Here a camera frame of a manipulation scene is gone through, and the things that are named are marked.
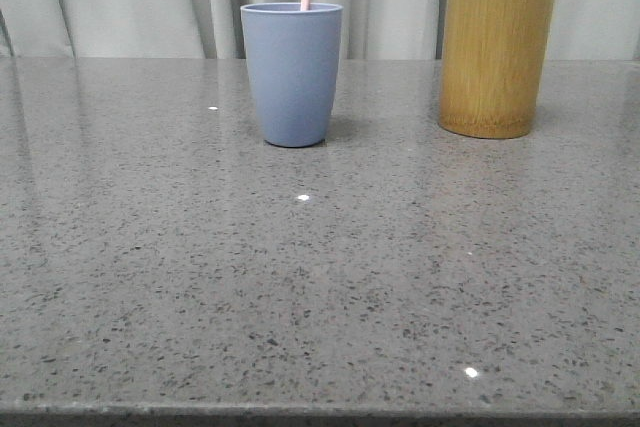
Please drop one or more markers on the blue plastic cup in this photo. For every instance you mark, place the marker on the blue plastic cup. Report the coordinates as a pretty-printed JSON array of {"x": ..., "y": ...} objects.
[{"x": 292, "y": 58}]

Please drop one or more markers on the bamboo wooden holder cup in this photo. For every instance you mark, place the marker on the bamboo wooden holder cup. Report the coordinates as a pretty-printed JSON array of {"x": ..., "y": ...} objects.
[{"x": 492, "y": 58}]

